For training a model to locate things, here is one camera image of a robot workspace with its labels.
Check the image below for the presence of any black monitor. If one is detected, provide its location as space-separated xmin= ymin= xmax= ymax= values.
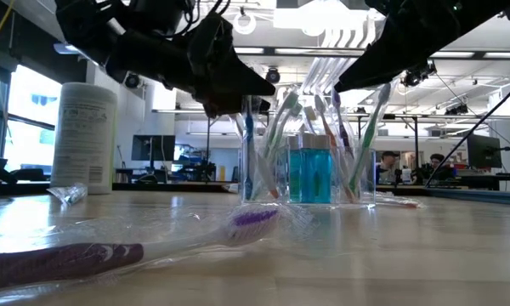
xmin=130 ymin=134 xmax=177 ymax=162
xmin=466 ymin=133 xmax=503 ymax=169

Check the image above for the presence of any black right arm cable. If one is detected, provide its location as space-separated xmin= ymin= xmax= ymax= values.
xmin=424 ymin=67 xmax=510 ymax=189

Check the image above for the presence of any ceiling light strip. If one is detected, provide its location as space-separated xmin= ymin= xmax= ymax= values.
xmin=53 ymin=42 xmax=510 ymax=60

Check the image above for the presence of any clear acrylic organizer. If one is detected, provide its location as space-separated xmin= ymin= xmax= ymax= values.
xmin=239 ymin=142 xmax=377 ymax=209

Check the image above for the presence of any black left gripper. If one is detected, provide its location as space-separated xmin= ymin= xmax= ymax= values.
xmin=105 ymin=12 xmax=276 ymax=119

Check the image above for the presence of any white green wipes canister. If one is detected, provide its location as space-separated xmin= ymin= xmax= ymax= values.
xmin=49 ymin=82 xmax=119 ymax=196

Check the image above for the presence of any large glass window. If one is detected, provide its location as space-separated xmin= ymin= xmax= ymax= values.
xmin=0 ymin=63 xmax=63 ymax=171

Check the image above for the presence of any white ceiling ring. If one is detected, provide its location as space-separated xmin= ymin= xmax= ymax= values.
xmin=232 ymin=11 xmax=258 ymax=36

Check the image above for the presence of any person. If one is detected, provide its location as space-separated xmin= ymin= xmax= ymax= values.
xmin=376 ymin=150 xmax=403 ymax=186
xmin=424 ymin=152 xmax=456 ymax=184

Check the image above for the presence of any yellow cable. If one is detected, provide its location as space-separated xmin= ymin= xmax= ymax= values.
xmin=0 ymin=0 xmax=17 ymax=60

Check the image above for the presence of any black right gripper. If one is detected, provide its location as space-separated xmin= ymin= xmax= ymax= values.
xmin=334 ymin=0 xmax=464 ymax=94

